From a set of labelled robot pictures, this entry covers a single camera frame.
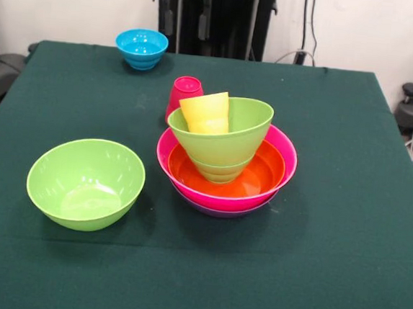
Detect small blue bowl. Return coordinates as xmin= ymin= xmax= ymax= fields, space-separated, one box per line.
xmin=113 ymin=26 xmax=170 ymax=73

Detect red cup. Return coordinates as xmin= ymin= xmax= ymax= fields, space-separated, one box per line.
xmin=164 ymin=74 xmax=206 ymax=130

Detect orange bowl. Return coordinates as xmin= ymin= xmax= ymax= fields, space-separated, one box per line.
xmin=165 ymin=131 xmax=288 ymax=202

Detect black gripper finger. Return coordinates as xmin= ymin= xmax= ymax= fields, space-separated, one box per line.
xmin=196 ymin=0 xmax=213 ymax=42
xmin=159 ymin=0 xmax=177 ymax=37

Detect yellow cup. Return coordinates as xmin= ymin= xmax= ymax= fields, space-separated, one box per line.
xmin=176 ymin=87 xmax=233 ymax=137

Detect purple bowl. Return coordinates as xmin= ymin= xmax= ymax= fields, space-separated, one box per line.
xmin=182 ymin=191 xmax=275 ymax=223

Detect pink bowl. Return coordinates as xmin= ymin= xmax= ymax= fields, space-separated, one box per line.
xmin=151 ymin=115 xmax=301 ymax=218

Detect dark green tablecloth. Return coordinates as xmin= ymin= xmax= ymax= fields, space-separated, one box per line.
xmin=0 ymin=37 xmax=413 ymax=309

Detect black office chair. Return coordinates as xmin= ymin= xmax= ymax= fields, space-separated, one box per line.
xmin=0 ymin=17 xmax=40 ymax=111

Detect small ribbed green bowl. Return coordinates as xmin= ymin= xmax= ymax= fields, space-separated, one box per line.
xmin=187 ymin=153 xmax=252 ymax=187

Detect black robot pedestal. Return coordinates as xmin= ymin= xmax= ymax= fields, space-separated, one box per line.
xmin=148 ymin=0 xmax=279 ymax=63

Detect black wall cable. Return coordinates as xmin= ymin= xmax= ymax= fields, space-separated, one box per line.
xmin=299 ymin=0 xmax=322 ymax=66

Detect medium green bowl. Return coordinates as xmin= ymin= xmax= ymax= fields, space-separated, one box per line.
xmin=164 ymin=91 xmax=276 ymax=170

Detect large green bowl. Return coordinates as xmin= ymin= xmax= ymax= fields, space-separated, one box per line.
xmin=22 ymin=133 xmax=150 ymax=237

